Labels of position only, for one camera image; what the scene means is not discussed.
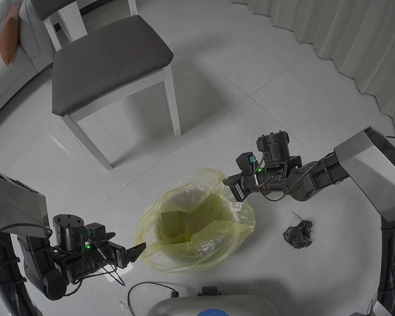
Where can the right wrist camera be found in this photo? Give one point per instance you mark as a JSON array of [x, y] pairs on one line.
[[244, 162]]

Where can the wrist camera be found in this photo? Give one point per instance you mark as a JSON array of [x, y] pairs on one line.
[[97, 230], [244, 162]]

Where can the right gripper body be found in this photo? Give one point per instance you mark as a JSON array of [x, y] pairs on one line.
[[250, 184]]

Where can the orange cushion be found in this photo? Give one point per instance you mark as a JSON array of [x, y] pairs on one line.
[[9, 35]]

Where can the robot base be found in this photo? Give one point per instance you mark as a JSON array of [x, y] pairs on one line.
[[217, 304]]

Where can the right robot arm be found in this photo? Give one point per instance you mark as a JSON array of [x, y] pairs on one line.
[[365, 163]]

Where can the black plastic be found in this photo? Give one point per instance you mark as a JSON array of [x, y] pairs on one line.
[[298, 234]]

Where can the pale grey sofa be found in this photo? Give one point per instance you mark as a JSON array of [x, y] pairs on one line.
[[3, 84]]

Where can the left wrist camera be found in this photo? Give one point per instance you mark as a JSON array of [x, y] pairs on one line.
[[97, 230]]

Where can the beige curtain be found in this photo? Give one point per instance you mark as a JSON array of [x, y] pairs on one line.
[[349, 28]]

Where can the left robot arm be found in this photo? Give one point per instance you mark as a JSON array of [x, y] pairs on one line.
[[16, 196]]

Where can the yellow plastic bag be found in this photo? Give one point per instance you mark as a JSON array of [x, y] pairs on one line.
[[217, 242]]

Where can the grey and white chair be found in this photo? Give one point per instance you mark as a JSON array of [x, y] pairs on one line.
[[108, 61]]

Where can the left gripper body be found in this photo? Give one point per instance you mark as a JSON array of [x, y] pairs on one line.
[[121, 258]]

